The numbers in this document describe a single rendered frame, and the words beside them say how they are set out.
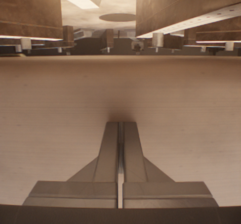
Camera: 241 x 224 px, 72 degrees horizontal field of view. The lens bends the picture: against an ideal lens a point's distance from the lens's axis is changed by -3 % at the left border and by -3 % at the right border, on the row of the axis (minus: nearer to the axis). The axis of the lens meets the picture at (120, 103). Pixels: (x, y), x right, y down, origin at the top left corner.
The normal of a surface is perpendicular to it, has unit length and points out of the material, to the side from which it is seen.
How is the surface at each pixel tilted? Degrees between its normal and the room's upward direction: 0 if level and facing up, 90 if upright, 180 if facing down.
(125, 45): 90
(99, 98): 90
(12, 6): 90
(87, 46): 90
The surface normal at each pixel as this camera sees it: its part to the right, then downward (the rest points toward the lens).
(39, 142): -0.02, 0.27
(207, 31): -0.56, 0.23
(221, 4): -0.98, 0.05
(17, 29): 0.83, 0.15
